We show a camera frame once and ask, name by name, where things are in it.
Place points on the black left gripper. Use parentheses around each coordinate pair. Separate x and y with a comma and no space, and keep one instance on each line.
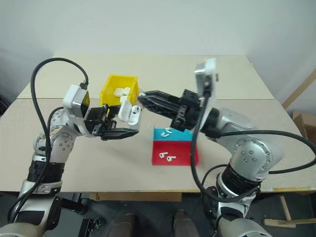
(97,121)

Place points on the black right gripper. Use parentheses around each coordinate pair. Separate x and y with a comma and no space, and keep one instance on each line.
(188,112)

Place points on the white earbud case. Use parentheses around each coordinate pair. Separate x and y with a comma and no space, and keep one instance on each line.
(128,113)
(124,98)
(119,92)
(127,90)

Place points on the white earbud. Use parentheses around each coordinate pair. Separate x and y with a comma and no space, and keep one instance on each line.
(141,94)
(168,130)
(164,134)
(170,158)
(162,155)

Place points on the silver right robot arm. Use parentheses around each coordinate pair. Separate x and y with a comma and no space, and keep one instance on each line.
(249,150)

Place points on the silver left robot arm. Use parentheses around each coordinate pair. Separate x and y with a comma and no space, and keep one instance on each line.
(55,145)

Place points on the yellow plastic bin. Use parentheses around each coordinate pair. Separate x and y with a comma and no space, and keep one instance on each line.
(107,92)

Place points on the blue tray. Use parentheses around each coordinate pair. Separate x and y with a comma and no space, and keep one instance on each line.
(180,135)

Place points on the red tray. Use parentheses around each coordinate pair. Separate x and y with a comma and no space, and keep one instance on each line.
(181,154)

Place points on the brown cardboard panel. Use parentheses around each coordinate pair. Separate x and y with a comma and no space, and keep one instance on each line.
(135,196)

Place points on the dark brown rounded shape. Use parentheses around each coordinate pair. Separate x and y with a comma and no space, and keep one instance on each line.
(184,224)

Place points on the slanted wooden beam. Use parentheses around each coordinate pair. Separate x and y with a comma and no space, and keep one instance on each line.
(300,87)

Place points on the brown cardboard box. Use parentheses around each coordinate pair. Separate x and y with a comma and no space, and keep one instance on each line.
(307,126)

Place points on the flat wooden plank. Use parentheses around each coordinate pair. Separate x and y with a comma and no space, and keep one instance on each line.
(288,222)

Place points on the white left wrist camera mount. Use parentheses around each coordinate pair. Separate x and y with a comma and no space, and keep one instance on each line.
(74,100)

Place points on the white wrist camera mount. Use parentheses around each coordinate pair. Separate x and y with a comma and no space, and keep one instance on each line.
(74,100)
(209,81)

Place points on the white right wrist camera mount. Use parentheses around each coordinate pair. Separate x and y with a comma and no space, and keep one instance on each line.
(209,81)

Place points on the metal bracket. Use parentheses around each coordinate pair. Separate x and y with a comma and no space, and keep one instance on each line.
(92,225)

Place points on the short wooden post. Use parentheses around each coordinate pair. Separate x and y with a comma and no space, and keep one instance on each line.
(285,207)

